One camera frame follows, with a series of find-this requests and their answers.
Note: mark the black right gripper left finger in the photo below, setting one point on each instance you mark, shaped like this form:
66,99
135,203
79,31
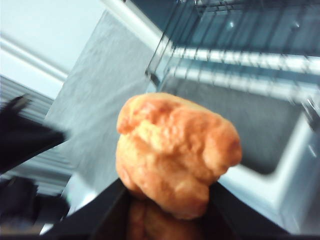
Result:
105,215

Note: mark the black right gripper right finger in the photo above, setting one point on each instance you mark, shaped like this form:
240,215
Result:
237,220

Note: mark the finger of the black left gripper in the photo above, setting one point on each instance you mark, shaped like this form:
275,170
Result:
22,200
22,135

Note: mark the golden brown bread roll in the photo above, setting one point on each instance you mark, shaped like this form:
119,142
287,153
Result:
175,150

